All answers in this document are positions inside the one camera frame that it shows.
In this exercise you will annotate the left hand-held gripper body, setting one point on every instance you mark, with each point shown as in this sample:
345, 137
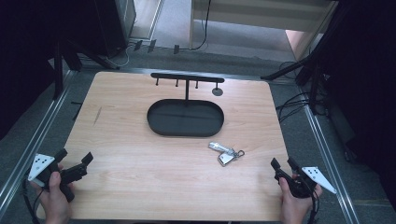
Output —
40, 166

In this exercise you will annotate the person's right hand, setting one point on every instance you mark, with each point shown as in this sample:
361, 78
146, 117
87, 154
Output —
294, 208

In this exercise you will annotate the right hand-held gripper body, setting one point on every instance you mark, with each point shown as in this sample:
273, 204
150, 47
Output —
317, 179

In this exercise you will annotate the aluminium rail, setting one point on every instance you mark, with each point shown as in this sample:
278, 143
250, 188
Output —
31, 146
327, 161

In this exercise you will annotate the black metal stand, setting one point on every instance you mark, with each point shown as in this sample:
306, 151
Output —
58, 71
314, 81

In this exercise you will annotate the person's left hand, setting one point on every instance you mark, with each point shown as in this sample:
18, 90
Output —
54, 202

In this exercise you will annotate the white bench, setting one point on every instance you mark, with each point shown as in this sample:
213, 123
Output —
249, 15

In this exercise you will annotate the black cabinet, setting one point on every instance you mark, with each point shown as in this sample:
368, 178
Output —
109, 25

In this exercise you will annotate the black key stand with tray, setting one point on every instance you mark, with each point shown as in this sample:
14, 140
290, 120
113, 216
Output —
185, 119

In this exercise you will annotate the small black bracket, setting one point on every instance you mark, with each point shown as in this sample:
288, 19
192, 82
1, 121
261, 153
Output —
138, 45
176, 49
152, 45

